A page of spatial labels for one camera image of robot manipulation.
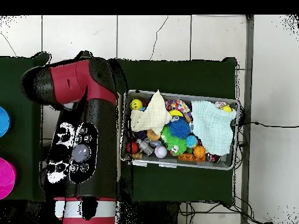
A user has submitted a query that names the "silver mesh bin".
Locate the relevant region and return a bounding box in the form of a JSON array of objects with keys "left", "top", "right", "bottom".
[{"left": 120, "top": 89, "right": 241, "bottom": 171}]

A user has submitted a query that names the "cream muslin cloth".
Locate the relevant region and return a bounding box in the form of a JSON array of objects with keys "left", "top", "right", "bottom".
[{"left": 129, "top": 89, "right": 173, "bottom": 137}]

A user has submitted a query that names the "yellow smiley face ball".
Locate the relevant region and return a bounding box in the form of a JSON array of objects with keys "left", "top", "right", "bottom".
[{"left": 129, "top": 99, "right": 144, "bottom": 111}]

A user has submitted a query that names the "red orange ball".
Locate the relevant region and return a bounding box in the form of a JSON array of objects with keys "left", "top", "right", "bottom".
[{"left": 126, "top": 141, "right": 140, "bottom": 155}]

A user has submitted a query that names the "white baseball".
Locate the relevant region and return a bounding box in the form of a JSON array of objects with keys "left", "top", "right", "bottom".
[{"left": 154, "top": 145, "right": 168, "bottom": 159}]

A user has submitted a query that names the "blue spiky rubber ball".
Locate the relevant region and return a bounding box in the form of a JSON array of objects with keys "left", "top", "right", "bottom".
[{"left": 168, "top": 119, "right": 192, "bottom": 140}]

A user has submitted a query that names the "green spiky rubber toy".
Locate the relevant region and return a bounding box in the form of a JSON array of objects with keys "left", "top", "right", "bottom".
[{"left": 161, "top": 125, "right": 188, "bottom": 156}]

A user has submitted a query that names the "orange basketball toy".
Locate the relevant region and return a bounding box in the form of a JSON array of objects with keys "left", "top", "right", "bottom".
[{"left": 193, "top": 145, "right": 207, "bottom": 159}]

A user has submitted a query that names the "mint green muslin cloth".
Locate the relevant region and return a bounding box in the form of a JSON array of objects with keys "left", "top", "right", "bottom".
[{"left": 190, "top": 100, "right": 237, "bottom": 156}]

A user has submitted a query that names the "grey metal pole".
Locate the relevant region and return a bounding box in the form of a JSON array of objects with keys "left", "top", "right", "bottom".
[{"left": 240, "top": 15, "right": 255, "bottom": 224}]

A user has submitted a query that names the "blue plastic bowl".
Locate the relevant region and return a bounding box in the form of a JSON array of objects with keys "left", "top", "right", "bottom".
[{"left": 0, "top": 106, "right": 12, "bottom": 138}]

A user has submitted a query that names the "magenta plastic bowl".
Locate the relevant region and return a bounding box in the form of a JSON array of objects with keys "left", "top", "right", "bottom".
[{"left": 0, "top": 157, "right": 17, "bottom": 201}]

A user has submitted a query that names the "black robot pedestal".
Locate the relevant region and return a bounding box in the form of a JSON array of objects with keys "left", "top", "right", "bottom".
[{"left": 124, "top": 201, "right": 180, "bottom": 224}]

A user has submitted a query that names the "thin black cable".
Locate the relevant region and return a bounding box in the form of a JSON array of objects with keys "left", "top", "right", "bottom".
[{"left": 240, "top": 121, "right": 299, "bottom": 129}]

